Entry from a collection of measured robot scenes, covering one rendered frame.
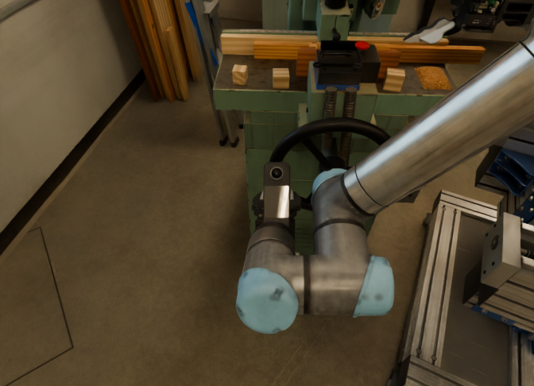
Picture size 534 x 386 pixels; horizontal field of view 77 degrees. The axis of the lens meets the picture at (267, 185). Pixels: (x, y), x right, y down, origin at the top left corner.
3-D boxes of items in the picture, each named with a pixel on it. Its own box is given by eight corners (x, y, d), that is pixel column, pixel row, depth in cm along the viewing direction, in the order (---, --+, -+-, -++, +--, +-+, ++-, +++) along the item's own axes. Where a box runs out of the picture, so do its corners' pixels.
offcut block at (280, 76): (288, 80, 84) (288, 67, 82) (288, 88, 82) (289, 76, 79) (272, 80, 84) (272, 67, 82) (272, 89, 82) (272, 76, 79)
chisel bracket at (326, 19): (317, 49, 85) (321, 14, 78) (315, 25, 94) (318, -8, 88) (346, 50, 84) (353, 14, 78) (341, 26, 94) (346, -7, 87)
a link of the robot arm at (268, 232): (244, 237, 49) (300, 238, 48) (248, 222, 53) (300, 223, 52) (246, 280, 51) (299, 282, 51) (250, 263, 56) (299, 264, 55)
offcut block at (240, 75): (235, 77, 85) (234, 64, 83) (247, 78, 85) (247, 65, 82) (233, 84, 83) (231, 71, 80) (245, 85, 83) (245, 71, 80)
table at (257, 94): (207, 133, 80) (203, 113, 75) (224, 67, 100) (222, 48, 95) (468, 142, 78) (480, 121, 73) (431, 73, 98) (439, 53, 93)
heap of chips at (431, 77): (423, 89, 82) (426, 82, 80) (413, 67, 88) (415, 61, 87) (453, 90, 81) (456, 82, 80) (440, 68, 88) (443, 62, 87)
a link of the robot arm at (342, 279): (385, 221, 45) (303, 221, 46) (402, 303, 38) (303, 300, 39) (374, 252, 51) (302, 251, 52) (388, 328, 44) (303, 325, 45)
